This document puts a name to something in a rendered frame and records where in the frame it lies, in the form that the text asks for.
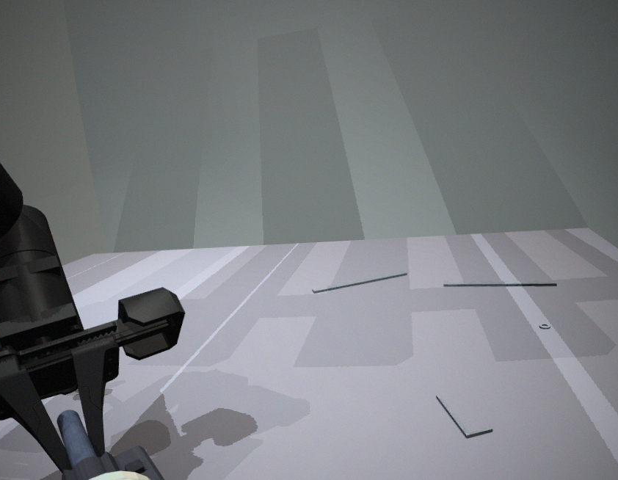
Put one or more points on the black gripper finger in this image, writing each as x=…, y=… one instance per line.
x=94, y=367
x=20, y=400

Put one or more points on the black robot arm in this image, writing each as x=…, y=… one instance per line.
x=25, y=228

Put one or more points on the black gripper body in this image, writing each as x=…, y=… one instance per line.
x=40, y=327

